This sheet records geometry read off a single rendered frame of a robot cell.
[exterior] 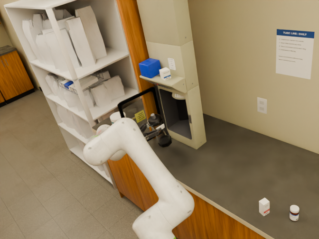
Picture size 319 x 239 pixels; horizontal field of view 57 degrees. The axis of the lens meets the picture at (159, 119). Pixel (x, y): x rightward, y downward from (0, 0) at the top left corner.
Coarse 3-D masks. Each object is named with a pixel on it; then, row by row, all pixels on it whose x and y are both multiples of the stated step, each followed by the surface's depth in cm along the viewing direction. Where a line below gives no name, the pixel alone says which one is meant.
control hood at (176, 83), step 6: (144, 78) 192; (150, 78) 189; (156, 78) 187; (174, 78) 182; (180, 78) 180; (162, 84) 182; (168, 84) 177; (174, 84) 175; (180, 84) 179; (174, 90) 188; (180, 90) 180; (186, 90) 184
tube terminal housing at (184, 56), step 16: (160, 48) 183; (176, 48) 172; (192, 48) 176; (160, 64) 191; (176, 64) 180; (192, 64) 181; (192, 80) 185; (192, 96) 189; (192, 112) 194; (192, 128) 200; (192, 144) 210
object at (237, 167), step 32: (96, 128) 262; (224, 128) 225; (160, 160) 207; (192, 160) 200; (224, 160) 194; (256, 160) 189; (288, 160) 183; (192, 192) 180; (224, 192) 172; (256, 192) 167; (288, 192) 163; (256, 224) 150; (288, 224) 146
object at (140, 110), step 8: (144, 96) 205; (152, 96) 209; (128, 104) 199; (136, 104) 203; (144, 104) 207; (152, 104) 211; (128, 112) 202; (136, 112) 206; (144, 112) 210; (152, 112) 214; (136, 120) 208; (144, 120) 212
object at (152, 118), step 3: (153, 114) 191; (156, 114) 195; (150, 117) 195; (153, 117) 191; (156, 117) 193; (159, 117) 192; (150, 120) 192; (153, 120) 191; (156, 120) 190; (159, 120) 191; (150, 123) 192; (153, 123) 191
